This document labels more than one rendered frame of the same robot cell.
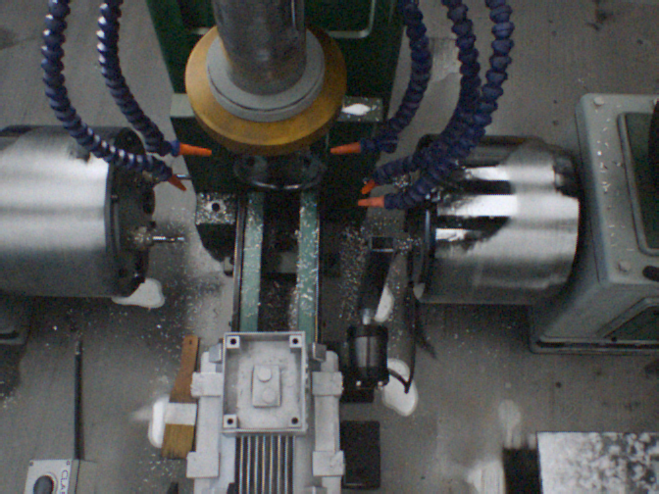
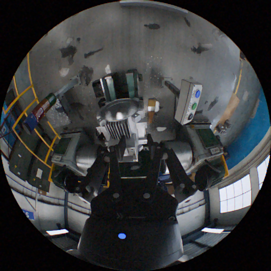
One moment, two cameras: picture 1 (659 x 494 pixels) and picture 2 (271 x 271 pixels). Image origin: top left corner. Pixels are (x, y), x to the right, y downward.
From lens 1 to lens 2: 0.71 m
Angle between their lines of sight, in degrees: 28
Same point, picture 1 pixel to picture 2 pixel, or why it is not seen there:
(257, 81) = not seen: hidden behind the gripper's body
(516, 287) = (82, 156)
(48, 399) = not seen: hidden behind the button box
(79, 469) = (180, 120)
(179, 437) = (151, 103)
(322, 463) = (103, 129)
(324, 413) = (108, 137)
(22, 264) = (183, 156)
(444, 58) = not seen: hidden behind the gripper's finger
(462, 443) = (86, 111)
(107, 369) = (168, 115)
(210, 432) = (140, 131)
